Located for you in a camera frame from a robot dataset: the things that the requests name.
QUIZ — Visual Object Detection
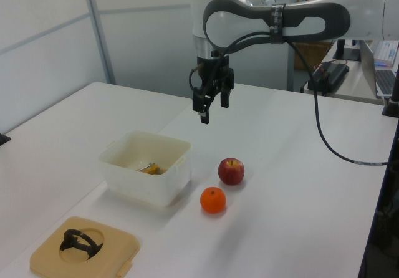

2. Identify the red toy apple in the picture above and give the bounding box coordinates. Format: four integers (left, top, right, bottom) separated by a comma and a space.
217, 158, 246, 186

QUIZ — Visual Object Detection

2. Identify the black monitor stand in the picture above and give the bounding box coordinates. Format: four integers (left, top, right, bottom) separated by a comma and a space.
332, 39, 361, 62

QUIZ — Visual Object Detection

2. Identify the yellow peeler with metal blade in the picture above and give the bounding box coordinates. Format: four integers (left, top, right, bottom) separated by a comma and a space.
137, 162, 168, 176

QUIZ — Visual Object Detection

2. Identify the black strap on arm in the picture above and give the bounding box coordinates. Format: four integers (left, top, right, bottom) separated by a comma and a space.
269, 3, 286, 46

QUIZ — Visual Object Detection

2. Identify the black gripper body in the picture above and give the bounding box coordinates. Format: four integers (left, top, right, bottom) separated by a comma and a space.
192, 55, 236, 100

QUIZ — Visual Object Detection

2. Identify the white plastic container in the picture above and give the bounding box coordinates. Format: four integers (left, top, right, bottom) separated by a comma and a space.
98, 130, 192, 209

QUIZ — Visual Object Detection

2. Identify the cardboard box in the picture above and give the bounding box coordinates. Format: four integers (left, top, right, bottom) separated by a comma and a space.
294, 41, 333, 71

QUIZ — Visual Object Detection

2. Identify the grey partition post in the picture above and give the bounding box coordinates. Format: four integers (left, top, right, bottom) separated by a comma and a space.
83, 0, 117, 85

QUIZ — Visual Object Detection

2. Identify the beige container lid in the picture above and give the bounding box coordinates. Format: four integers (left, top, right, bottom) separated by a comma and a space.
29, 216, 140, 278

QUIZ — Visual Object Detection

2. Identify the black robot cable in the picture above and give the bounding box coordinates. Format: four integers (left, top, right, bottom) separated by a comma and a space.
188, 30, 390, 167

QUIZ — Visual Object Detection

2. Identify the silver laptop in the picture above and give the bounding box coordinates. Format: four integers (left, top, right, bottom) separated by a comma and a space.
360, 39, 399, 98

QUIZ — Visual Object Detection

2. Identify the white office desk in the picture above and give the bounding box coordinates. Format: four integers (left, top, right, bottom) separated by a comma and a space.
300, 40, 388, 105

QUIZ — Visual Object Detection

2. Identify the black lid handle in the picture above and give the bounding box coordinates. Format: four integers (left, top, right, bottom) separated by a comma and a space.
59, 229, 104, 261

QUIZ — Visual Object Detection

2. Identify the black electronics box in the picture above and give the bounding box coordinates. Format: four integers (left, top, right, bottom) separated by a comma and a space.
307, 60, 350, 93

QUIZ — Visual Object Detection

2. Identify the orange toy mandarin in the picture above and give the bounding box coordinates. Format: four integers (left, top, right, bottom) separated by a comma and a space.
199, 186, 227, 214

